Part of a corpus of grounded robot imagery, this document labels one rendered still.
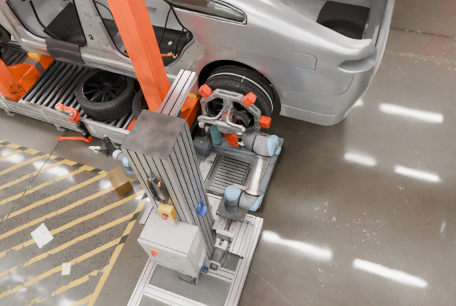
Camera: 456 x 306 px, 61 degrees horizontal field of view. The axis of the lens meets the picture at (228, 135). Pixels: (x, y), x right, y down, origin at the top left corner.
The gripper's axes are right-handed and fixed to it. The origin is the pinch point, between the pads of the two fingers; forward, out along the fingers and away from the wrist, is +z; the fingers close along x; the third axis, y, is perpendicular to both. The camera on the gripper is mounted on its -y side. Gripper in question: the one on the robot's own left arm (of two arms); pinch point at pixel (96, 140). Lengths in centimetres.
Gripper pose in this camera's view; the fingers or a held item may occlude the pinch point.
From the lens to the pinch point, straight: 305.6
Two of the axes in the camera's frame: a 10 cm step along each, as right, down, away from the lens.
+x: 5.6, -6.2, 5.5
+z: -8.3, -4.2, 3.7
